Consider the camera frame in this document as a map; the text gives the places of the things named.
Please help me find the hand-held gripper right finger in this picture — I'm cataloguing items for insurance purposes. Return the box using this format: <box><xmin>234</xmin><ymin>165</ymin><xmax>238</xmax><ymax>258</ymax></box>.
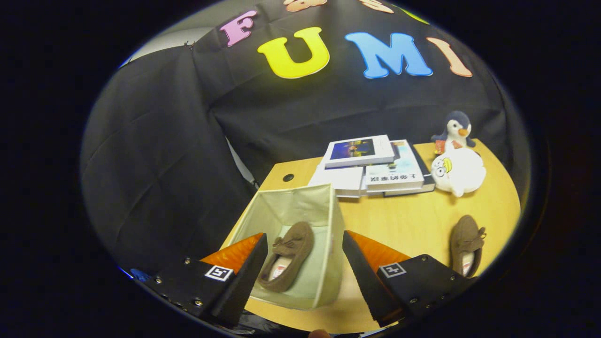
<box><xmin>342</xmin><ymin>230</ymin><xmax>472</xmax><ymax>328</ymax></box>

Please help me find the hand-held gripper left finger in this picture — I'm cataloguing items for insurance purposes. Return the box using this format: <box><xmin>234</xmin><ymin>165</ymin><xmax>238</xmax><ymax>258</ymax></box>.
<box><xmin>141</xmin><ymin>233</ymin><xmax>269</xmax><ymax>328</ymax></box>

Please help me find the brown shoe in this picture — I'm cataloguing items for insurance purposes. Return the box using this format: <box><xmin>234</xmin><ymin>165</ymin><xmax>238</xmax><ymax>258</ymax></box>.
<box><xmin>257</xmin><ymin>222</ymin><xmax>315</xmax><ymax>293</ymax></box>
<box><xmin>450</xmin><ymin>215</ymin><xmax>487</xmax><ymax>278</ymax></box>

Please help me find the green fabric storage box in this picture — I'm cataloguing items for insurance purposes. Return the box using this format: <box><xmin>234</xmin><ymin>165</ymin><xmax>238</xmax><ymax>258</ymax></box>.
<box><xmin>224</xmin><ymin>183</ymin><xmax>346</xmax><ymax>310</ymax></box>

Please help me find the plain white book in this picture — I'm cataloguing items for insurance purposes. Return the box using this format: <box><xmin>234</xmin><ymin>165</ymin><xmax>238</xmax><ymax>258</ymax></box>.
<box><xmin>308</xmin><ymin>164</ymin><xmax>365</xmax><ymax>198</ymax></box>

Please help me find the book with pale teal cover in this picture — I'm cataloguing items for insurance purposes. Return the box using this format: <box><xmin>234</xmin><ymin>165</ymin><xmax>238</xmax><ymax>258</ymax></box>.
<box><xmin>364</xmin><ymin>139</ymin><xmax>425</xmax><ymax>192</ymax></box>

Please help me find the book with blue picture cover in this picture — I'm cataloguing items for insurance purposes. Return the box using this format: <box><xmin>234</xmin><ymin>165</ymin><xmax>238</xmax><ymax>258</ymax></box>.
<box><xmin>324</xmin><ymin>135</ymin><xmax>395</xmax><ymax>169</ymax></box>

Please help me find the white round plush toy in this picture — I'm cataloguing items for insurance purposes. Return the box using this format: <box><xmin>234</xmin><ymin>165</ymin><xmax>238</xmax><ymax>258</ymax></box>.
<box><xmin>431</xmin><ymin>143</ymin><xmax>487</xmax><ymax>198</ymax></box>

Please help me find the black backdrop cloth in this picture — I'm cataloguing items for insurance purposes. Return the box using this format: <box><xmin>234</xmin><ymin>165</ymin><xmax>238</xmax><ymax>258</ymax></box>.
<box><xmin>81</xmin><ymin>0</ymin><xmax>531</xmax><ymax>277</ymax></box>

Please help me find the penguin plush toy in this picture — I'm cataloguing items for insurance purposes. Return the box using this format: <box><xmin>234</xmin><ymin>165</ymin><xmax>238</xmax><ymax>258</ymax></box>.
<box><xmin>431</xmin><ymin>111</ymin><xmax>476</xmax><ymax>154</ymax></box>

